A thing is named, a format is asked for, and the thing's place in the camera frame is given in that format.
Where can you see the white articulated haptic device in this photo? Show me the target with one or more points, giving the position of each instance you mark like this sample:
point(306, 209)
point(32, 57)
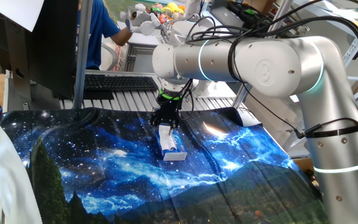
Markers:
point(148, 28)

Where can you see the black flat pad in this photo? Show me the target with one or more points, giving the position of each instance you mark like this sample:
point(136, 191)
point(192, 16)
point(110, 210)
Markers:
point(98, 95)

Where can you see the grey workbench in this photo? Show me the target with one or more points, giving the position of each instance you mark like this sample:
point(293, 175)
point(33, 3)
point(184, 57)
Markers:
point(145, 60)

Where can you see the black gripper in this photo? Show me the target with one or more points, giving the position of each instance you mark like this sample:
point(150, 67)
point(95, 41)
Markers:
point(168, 109)

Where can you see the person in blue shirt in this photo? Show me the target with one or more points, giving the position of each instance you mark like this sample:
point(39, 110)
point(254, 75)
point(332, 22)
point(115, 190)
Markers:
point(96, 31)

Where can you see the grey monitor stand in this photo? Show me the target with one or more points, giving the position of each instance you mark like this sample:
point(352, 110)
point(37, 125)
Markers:
point(19, 62)

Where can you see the galaxy print tablecloth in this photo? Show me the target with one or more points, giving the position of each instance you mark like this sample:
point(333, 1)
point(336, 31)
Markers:
point(104, 161)

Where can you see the black plastic tray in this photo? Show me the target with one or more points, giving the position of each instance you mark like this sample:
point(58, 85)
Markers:
point(238, 7)

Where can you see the white paper sheet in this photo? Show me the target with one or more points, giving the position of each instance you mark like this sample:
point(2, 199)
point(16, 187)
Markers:
point(17, 12)

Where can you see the white foam packaging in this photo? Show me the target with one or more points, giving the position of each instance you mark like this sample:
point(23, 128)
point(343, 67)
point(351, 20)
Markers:
point(269, 130)

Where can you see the bare person forearm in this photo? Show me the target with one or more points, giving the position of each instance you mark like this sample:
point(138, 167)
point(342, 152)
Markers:
point(122, 36)

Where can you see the white box with red print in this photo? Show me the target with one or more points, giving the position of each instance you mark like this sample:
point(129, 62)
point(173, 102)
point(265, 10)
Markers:
point(122, 59)

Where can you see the brown cardboard box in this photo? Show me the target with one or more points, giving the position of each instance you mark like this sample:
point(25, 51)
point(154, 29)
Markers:
point(304, 163)

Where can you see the aluminium frame post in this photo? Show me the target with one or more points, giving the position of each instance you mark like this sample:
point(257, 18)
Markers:
point(82, 62)

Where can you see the black computer monitor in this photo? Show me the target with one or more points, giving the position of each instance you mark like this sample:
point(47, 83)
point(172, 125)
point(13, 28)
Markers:
point(54, 46)

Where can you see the aluminium frame strut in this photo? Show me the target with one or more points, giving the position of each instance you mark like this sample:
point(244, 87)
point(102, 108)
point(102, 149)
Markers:
point(242, 91)

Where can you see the white paper napkin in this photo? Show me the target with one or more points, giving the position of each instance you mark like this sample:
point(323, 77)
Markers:
point(166, 141)

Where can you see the yellow toy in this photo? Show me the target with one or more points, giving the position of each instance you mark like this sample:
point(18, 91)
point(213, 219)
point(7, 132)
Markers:
point(172, 7)

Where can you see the red orange toy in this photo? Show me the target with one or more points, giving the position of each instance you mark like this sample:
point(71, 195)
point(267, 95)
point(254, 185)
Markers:
point(162, 19)

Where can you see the white office chair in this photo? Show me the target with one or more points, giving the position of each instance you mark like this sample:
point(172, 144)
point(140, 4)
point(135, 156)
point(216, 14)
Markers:
point(113, 56)

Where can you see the small orange toy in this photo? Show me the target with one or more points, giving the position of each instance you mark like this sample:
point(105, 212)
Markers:
point(182, 7)

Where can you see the white cloth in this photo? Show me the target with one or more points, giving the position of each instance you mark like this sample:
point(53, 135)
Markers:
point(14, 186)

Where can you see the black keyboard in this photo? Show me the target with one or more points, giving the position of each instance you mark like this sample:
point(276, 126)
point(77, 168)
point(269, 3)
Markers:
point(120, 83)

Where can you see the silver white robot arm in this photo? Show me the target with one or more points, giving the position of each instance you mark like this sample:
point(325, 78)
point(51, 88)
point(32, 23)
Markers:
point(266, 65)

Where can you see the blue tissue pack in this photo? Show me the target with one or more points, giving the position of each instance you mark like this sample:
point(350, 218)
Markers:
point(180, 144)

